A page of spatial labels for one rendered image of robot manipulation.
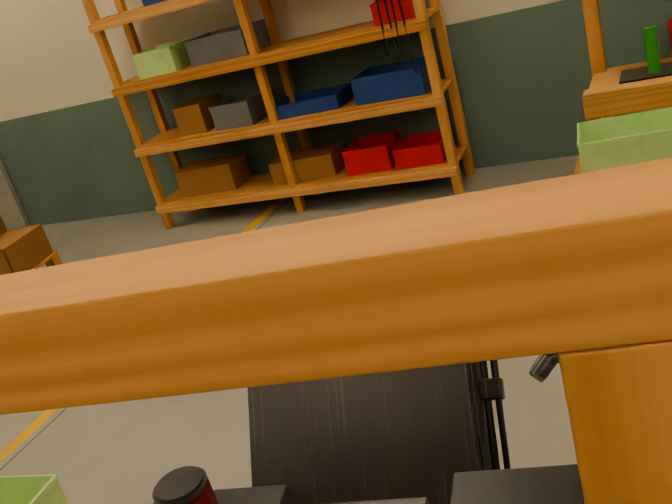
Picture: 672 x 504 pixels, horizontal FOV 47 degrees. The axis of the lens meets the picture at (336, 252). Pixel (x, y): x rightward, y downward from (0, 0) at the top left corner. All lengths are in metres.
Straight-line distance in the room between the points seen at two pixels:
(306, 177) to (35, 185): 3.70
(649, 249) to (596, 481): 0.18
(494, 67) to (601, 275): 6.17
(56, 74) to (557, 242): 8.31
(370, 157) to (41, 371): 5.98
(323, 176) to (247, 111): 0.86
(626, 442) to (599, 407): 0.03
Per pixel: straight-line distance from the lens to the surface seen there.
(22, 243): 7.49
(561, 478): 0.80
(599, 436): 0.56
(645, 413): 0.56
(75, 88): 8.59
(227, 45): 6.81
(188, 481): 0.72
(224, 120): 7.00
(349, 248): 0.52
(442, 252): 0.49
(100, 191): 8.88
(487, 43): 6.62
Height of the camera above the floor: 2.13
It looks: 21 degrees down
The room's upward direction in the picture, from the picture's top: 16 degrees counter-clockwise
